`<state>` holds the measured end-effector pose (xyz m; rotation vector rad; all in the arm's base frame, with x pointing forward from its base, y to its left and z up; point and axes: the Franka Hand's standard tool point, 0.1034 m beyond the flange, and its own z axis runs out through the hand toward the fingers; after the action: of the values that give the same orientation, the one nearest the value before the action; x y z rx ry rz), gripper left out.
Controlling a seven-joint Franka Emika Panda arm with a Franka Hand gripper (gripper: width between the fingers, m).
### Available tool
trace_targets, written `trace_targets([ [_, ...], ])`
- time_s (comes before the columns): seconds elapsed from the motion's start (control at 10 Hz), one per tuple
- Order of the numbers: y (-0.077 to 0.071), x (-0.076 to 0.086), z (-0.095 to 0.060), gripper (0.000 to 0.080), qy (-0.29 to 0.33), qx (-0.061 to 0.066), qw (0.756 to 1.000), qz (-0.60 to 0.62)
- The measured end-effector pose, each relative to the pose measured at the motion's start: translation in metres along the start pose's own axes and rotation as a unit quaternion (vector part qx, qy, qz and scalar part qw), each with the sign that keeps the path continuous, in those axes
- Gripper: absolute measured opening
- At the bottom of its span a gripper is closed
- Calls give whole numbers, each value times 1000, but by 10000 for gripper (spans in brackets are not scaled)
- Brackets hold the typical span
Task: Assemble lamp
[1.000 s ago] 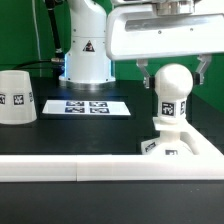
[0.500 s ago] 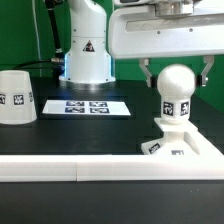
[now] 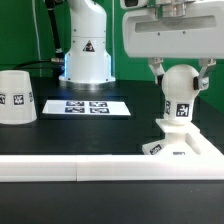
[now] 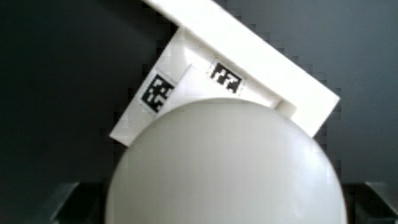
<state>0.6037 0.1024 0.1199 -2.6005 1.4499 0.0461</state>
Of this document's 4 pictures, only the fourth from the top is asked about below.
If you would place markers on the white light bulb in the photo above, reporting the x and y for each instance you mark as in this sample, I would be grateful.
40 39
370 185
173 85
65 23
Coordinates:
224 167

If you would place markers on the white L-shaped fence wall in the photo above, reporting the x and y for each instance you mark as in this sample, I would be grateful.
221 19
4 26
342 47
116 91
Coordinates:
205 19

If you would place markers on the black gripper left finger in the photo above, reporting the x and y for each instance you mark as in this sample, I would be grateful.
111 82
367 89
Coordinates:
79 204

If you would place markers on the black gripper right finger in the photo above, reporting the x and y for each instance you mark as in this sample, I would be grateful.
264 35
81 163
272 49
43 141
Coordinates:
372 203

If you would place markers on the white lamp base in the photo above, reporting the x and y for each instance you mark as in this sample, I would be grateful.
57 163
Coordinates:
192 76

